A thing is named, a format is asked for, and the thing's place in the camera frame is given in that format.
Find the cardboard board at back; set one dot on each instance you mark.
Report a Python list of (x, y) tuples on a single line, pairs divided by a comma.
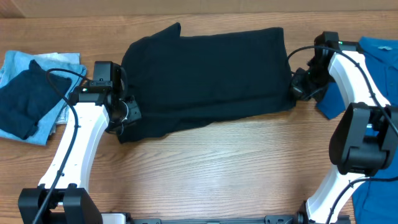
[(78, 8)]

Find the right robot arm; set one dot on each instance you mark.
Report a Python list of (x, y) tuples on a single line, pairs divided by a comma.
[(364, 141)]

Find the blue polo shirt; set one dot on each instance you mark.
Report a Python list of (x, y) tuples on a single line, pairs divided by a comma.
[(381, 63)]

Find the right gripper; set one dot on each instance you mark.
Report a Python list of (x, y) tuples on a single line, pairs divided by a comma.
[(300, 84)]

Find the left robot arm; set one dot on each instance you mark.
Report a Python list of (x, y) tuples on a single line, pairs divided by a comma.
[(62, 195)]

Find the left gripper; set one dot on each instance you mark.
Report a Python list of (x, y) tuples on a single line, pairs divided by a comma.
[(135, 114)]

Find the folded light blue shirt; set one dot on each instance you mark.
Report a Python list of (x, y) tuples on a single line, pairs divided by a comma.
[(15, 62)]

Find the black t-shirt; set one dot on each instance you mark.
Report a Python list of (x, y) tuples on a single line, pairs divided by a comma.
[(183, 83)]

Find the folded white patterned cloth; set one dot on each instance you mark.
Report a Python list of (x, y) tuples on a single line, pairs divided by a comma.
[(63, 115)]

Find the folded navy shirt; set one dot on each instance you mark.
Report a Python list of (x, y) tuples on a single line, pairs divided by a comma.
[(25, 100)]

